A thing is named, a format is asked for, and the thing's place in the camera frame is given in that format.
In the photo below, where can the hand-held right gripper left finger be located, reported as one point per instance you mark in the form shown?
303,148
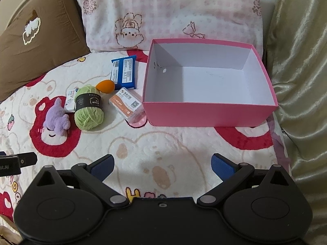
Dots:
106,168

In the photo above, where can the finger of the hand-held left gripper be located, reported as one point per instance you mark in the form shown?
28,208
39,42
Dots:
28,159

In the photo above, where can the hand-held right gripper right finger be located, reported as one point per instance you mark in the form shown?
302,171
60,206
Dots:
221,168

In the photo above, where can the purple plush toy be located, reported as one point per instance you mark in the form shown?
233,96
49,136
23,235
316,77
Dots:
56,118

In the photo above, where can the pink cardboard box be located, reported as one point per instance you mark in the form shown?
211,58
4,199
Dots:
204,113

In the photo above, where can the green yarn ball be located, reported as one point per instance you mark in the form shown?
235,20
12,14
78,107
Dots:
89,112

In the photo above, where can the clear box orange label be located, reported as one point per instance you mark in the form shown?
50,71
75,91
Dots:
126,103

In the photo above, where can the small white packet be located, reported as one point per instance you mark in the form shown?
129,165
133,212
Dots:
70,100

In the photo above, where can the bear printed blanket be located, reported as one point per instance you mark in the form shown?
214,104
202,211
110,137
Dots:
166,143

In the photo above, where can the orange makeup sponge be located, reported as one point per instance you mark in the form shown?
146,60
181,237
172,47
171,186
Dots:
106,86

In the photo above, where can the blue packet white labels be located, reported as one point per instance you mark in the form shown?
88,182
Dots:
127,71

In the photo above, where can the brown pillow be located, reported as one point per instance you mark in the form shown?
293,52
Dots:
51,46

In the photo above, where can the beige satin cloth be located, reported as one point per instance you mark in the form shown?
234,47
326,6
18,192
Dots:
301,56

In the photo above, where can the pink checked pillow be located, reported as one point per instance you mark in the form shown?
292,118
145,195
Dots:
166,10

